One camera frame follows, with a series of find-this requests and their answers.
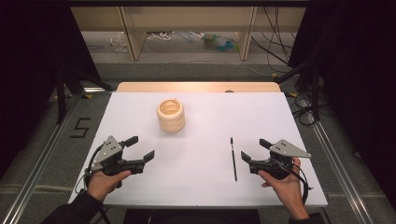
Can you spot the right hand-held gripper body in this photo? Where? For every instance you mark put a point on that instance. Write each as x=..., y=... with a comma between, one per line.
x=286, y=149

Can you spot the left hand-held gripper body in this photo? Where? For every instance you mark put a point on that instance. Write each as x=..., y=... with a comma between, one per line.
x=109, y=150

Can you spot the black pen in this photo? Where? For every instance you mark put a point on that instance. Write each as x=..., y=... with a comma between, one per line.
x=233, y=161

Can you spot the cream ringed pen holder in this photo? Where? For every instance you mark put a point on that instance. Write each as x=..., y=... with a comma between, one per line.
x=171, y=121

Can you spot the person's left hand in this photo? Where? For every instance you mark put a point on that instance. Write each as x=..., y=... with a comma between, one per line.
x=101, y=184

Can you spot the person's right hand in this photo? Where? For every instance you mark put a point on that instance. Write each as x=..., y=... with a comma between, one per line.
x=288, y=189

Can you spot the black metal stand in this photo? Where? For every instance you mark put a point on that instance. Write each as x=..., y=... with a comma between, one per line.
x=316, y=99
x=61, y=99

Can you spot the wooden table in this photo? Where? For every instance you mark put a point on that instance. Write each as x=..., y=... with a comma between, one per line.
x=193, y=87

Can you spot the clear plastic bag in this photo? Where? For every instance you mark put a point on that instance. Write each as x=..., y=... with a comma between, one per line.
x=120, y=43

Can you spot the black curtain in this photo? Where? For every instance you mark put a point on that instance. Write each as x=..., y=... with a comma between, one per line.
x=31, y=62
x=358, y=77

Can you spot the colourful plastic bag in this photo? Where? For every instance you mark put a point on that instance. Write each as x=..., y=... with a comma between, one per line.
x=219, y=43

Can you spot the wooden shelf unit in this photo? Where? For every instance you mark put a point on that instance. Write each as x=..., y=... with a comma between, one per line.
x=193, y=17

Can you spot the aluminium floor rail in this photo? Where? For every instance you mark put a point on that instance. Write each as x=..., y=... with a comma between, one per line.
x=339, y=168
x=40, y=168

